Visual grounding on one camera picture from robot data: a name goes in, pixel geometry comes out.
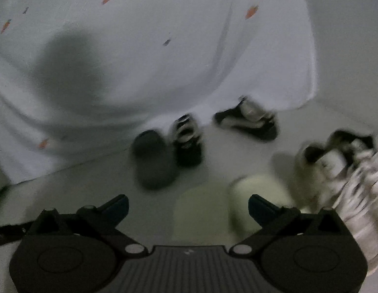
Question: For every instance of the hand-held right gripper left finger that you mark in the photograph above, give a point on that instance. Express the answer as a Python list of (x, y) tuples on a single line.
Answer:
[(117, 209)]

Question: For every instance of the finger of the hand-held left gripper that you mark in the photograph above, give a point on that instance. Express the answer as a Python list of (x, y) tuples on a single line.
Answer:
[(8, 235)]

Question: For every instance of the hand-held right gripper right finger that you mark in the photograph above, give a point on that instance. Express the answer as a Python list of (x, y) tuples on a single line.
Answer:
[(259, 210)]

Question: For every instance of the light green slipper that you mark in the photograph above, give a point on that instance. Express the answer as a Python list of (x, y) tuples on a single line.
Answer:
[(262, 189), (201, 213)]

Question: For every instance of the grey slipper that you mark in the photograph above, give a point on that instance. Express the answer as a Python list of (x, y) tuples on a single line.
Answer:
[(153, 164)]

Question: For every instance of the beige sneaker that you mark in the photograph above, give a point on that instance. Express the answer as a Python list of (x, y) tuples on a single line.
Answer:
[(323, 164), (363, 207)]

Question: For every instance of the black sneaker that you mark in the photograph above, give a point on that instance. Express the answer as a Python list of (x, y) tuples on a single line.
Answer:
[(189, 149), (250, 125)]

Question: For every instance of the white carrot-print sheet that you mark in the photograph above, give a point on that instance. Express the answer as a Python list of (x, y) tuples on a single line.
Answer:
[(161, 67)]

